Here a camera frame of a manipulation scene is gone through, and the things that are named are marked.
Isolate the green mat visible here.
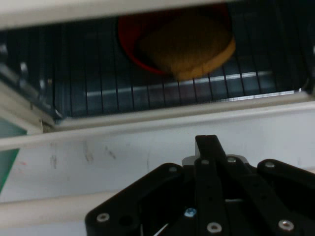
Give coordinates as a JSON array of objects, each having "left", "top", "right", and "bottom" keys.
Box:
[{"left": 0, "top": 117, "right": 27, "bottom": 195}]

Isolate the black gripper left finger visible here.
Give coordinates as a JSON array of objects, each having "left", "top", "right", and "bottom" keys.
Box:
[{"left": 85, "top": 135, "right": 226, "bottom": 236}]

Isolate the white oven door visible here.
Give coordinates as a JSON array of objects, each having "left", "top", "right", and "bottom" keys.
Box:
[{"left": 0, "top": 100, "right": 315, "bottom": 236}]

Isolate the slice of toast bread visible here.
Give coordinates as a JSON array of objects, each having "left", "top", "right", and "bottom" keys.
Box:
[{"left": 134, "top": 14, "right": 236, "bottom": 81}]

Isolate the red plate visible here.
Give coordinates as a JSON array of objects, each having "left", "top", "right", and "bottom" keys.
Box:
[{"left": 117, "top": 4, "right": 233, "bottom": 76}]

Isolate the white toaster oven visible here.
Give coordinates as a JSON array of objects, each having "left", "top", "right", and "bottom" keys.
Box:
[{"left": 0, "top": 0, "right": 315, "bottom": 135}]

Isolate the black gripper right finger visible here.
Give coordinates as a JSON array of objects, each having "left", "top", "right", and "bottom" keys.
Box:
[{"left": 209, "top": 134, "right": 315, "bottom": 236}]

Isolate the metal wire oven rack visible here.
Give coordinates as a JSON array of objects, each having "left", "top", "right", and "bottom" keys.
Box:
[{"left": 0, "top": 24, "right": 311, "bottom": 118}]

